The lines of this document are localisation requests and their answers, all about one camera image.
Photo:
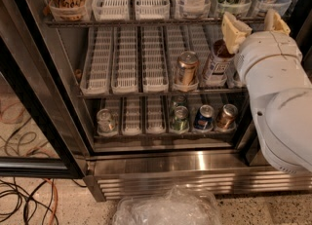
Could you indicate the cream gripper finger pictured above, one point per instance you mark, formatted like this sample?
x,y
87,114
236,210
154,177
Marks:
x,y
234,31
274,22

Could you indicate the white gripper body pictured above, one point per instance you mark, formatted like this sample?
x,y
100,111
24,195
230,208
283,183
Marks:
x,y
271,51

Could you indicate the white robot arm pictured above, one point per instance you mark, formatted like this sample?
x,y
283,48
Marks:
x,y
268,63

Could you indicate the gold can middle shelf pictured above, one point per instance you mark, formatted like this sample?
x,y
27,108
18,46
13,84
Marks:
x,y
186,71

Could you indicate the copper can bottom shelf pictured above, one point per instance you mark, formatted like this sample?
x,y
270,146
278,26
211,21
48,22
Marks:
x,y
225,119

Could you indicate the green can bottom rear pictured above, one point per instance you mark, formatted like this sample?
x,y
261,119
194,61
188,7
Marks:
x,y
178,100

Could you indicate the blue can bottom shelf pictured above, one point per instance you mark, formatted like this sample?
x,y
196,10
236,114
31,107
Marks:
x,y
204,118

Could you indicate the green can bottom front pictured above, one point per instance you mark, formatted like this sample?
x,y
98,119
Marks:
x,y
179,119

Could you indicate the stainless steel fridge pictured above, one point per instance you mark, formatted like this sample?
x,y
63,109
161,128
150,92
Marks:
x,y
126,168

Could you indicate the pale can bottom left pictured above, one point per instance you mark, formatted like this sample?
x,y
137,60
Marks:
x,y
106,123

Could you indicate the left glass fridge door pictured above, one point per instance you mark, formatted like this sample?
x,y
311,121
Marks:
x,y
38,62

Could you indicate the brown tea bottle white cap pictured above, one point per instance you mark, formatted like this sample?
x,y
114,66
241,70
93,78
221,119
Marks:
x,y
217,63

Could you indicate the clear plastic bag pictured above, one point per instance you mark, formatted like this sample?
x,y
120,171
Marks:
x,y
178,206

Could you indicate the top wire shelf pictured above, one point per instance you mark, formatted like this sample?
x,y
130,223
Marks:
x,y
131,22

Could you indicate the wire shelf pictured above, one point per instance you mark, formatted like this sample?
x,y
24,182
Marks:
x,y
203,91
131,22
188,135

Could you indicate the middle wire shelf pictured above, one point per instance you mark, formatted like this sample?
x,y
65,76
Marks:
x,y
203,91

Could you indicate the bottom wire shelf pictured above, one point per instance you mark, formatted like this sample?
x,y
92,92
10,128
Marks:
x,y
188,135

